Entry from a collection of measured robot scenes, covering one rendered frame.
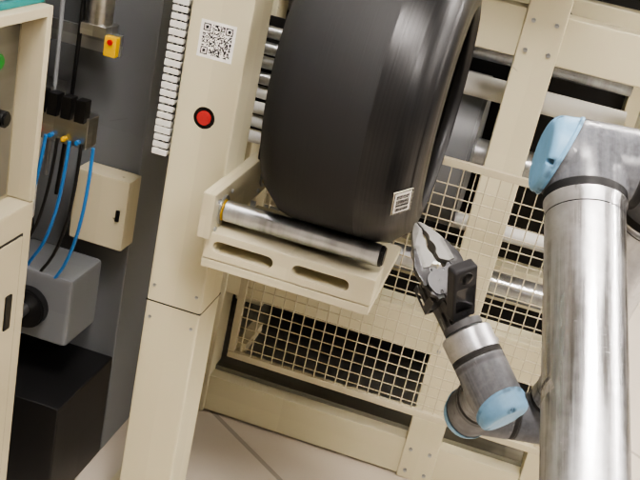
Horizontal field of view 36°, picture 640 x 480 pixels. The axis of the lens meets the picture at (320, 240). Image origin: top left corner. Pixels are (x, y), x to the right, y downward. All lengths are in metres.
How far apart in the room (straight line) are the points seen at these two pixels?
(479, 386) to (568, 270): 0.42
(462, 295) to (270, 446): 1.34
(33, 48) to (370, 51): 0.59
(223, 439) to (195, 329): 0.75
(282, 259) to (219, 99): 0.35
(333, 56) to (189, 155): 0.48
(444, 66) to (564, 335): 0.63
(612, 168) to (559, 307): 0.22
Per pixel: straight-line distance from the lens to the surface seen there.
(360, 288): 1.93
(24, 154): 1.89
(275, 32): 2.38
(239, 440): 2.90
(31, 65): 1.84
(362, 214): 1.82
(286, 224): 1.96
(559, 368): 1.27
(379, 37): 1.72
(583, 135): 1.41
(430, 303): 1.74
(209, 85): 2.02
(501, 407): 1.67
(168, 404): 2.32
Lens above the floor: 1.64
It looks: 22 degrees down
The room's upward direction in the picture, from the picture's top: 13 degrees clockwise
